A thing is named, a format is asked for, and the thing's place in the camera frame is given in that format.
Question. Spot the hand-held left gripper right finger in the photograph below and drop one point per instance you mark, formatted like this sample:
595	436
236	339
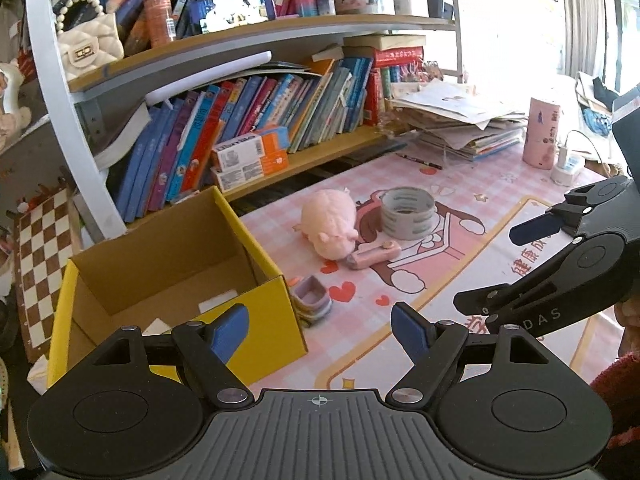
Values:
410	331

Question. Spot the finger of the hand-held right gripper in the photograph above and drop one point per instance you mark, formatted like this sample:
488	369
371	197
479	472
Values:
532	228
492	299

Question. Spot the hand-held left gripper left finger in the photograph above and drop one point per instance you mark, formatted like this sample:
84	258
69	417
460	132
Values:
231	331

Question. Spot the yellow cardboard box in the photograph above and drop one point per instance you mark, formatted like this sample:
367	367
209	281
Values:
270	305

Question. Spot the grey tape roll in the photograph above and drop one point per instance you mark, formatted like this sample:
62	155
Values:
407	220

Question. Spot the pink plush pig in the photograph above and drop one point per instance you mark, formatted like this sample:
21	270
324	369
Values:
330	222

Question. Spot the person's right forearm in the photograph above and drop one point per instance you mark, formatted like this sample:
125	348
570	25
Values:
617	390

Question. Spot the pink printed desk mat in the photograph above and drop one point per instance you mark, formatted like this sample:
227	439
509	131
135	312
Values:
480	260

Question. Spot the white paper slip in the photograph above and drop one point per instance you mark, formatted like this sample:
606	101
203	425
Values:
159	326

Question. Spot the pink cylindrical canister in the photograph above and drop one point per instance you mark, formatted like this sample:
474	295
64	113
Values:
541	132

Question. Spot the black pen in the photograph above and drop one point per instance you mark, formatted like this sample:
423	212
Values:
420	161

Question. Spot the pile of papers and booklets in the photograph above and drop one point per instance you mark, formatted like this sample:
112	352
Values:
460	115

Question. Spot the white tote bag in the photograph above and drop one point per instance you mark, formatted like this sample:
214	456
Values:
595	105

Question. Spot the orange and white carton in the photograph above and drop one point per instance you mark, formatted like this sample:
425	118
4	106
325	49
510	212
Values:
245	175
240	150

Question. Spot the brown and white chessboard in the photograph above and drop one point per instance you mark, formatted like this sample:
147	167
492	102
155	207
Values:
45	270

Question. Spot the grey curtain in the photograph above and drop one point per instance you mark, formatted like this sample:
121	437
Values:
582	25

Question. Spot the red book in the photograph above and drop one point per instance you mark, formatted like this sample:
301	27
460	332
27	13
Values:
399	56

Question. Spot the row of blue leaning books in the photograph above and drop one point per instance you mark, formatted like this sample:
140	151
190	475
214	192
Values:
280	105

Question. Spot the beige book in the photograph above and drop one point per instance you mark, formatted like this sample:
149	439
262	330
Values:
385	42

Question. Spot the black pen holder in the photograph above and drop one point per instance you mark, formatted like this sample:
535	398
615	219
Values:
440	6

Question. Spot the white paper roll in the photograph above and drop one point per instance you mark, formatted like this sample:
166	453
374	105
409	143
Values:
210	76

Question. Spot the white framed wooden bookshelf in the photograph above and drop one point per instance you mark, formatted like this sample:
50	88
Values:
60	110

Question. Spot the white quilted pearl handbag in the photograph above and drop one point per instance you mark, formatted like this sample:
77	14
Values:
90	45

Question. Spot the blue and white flat box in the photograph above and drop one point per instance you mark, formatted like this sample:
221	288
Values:
235	10

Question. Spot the white plush toy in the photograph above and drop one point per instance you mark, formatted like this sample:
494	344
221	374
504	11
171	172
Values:
11	95

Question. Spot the orange bottle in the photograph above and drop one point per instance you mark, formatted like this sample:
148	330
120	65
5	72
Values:
159	10

